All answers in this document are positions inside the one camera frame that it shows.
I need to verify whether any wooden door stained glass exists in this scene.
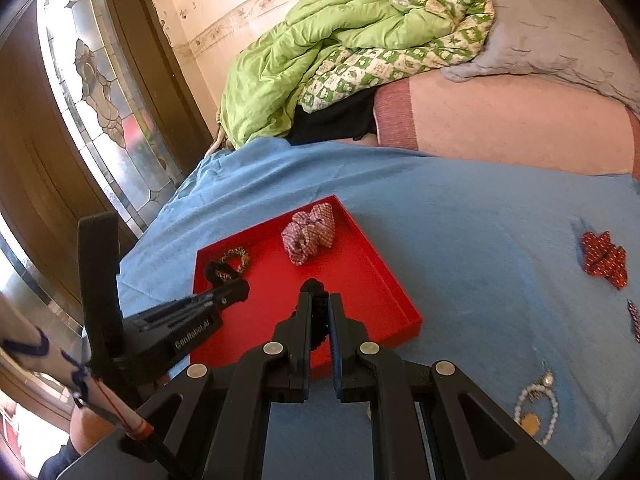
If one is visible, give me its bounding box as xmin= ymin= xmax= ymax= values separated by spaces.
xmin=0 ymin=0 xmax=217 ymax=416

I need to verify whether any gold beaded bracelet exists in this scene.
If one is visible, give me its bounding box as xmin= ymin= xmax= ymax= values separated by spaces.
xmin=220 ymin=246 xmax=252 ymax=274

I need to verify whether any pink checked scrunchie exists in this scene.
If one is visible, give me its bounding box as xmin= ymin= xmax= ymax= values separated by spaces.
xmin=281 ymin=201 xmax=336 ymax=266

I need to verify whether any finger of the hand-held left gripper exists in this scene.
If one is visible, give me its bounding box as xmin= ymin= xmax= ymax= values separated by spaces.
xmin=192 ymin=279 xmax=251 ymax=312

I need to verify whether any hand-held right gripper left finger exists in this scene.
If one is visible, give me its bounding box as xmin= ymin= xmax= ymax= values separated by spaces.
xmin=57 ymin=290 xmax=317 ymax=480

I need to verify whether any blue blanket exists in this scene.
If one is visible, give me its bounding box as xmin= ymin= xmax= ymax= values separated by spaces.
xmin=107 ymin=137 xmax=640 ymax=480

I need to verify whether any black cloth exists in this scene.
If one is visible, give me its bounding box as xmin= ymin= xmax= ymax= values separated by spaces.
xmin=287 ymin=87 xmax=379 ymax=147

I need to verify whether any red dotted hair bow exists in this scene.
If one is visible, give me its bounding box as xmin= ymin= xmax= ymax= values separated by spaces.
xmin=580 ymin=230 xmax=629 ymax=291

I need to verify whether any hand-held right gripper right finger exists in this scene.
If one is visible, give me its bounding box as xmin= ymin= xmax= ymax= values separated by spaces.
xmin=326 ymin=292 xmax=576 ymax=480

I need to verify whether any white blue patterned stick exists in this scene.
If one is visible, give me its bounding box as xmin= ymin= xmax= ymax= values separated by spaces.
xmin=0 ymin=292 xmax=193 ymax=480

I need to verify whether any green quilt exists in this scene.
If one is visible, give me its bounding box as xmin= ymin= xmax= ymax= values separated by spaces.
xmin=217 ymin=0 xmax=497 ymax=148

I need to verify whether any red tray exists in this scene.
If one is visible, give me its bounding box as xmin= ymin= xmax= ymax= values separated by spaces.
xmin=189 ymin=194 xmax=425 ymax=391

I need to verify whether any white pearl bracelet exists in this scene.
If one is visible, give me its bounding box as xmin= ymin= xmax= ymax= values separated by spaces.
xmin=514 ymin=369 xmax=561 ymax=447

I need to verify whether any grey pillow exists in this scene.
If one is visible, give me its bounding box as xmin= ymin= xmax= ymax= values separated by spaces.
xmin=440 ymin=0 xmax=640 ymax=122

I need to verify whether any pink mattress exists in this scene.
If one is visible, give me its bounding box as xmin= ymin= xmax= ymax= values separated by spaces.
xmin=372 ymin=76 xmax=640 ymax=177

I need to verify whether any small dark hair clip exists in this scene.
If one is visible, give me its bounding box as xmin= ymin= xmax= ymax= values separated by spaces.
xmin=626 ymin=299 xmax=640 ymax=345

